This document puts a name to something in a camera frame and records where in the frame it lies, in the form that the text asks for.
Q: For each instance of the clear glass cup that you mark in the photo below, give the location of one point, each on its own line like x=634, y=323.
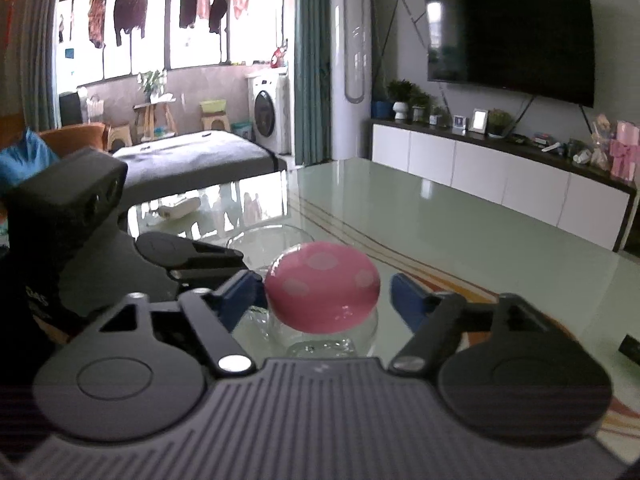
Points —
x=262, y=245

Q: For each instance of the potted plant white pot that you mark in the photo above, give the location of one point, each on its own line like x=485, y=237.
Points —
x=400, y=92

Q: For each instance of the green basin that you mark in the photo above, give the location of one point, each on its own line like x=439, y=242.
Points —
x=213, y=107

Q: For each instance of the doll figure on cabinet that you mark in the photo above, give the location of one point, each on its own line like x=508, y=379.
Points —
x=601, y=136

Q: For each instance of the white tower air conditioner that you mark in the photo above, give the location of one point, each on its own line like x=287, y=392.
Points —
x=351, y=77

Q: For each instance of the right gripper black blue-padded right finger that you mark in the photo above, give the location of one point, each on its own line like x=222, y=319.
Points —
x=503, y=369

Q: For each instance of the white tv cabinet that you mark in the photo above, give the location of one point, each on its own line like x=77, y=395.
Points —
x=578, y=200

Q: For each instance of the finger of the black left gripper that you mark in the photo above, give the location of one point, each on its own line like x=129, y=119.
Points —
x=190, y=262

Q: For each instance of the wooden stool with plant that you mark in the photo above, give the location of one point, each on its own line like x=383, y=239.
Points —
x=154, y=119

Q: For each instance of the green curtain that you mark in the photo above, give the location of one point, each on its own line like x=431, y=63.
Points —
x=312, y=82

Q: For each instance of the white washing machine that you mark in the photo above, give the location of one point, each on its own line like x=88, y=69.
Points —
x=269, y=106

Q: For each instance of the black stick on table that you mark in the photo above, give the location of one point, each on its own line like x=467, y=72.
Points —
x=630, y=347

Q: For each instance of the blue pot on cabinet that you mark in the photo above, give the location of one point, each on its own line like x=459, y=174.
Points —
x=382, y=110

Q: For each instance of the clear glass jar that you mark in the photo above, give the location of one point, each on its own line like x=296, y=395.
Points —
x=282, y=341

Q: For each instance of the white photo frame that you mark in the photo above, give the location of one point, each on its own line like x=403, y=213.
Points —
x=479, y=121

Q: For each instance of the black wall television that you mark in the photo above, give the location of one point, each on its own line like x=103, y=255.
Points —
x=539, y=47

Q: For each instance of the pink gift box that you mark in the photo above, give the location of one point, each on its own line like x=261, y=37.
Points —
x=624, y=151

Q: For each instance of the small green plant dark pot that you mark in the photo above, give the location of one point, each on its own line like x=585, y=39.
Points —
x=497, y=123

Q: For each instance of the pink polka-dot jar lid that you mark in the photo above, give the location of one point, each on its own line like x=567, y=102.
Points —
x=322, y=287

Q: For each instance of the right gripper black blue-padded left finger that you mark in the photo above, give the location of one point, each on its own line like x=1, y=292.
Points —
x=142, y=367

